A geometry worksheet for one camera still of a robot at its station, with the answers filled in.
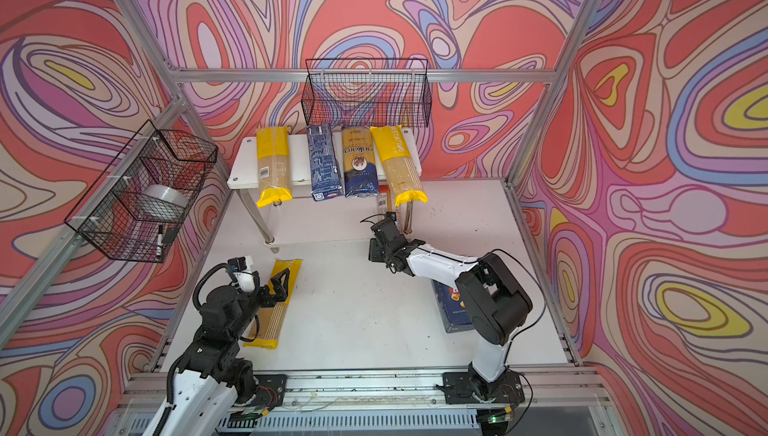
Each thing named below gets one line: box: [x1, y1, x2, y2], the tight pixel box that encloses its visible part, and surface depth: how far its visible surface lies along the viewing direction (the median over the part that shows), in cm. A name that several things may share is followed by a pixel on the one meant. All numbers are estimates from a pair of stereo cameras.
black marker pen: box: [156, 224, 165, 258], surface depth 73 cm
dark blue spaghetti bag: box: [342, 126, 379, 198], surface depth 76 cm
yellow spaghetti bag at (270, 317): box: [244, 259, 303, 350], surface depth 84 cm
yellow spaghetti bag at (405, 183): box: [370, 125, 428, 207], surface depth 74 cm
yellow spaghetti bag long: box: [256, 126, 293, 208], surface depth 74 cm
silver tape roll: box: [143, 184, 190, 208], surface depth 75 cm
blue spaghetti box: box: [306, 124, 345, 201], surface depth 73 cm
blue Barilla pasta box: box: [432, 280, 475, 333], surface depth 82 cm
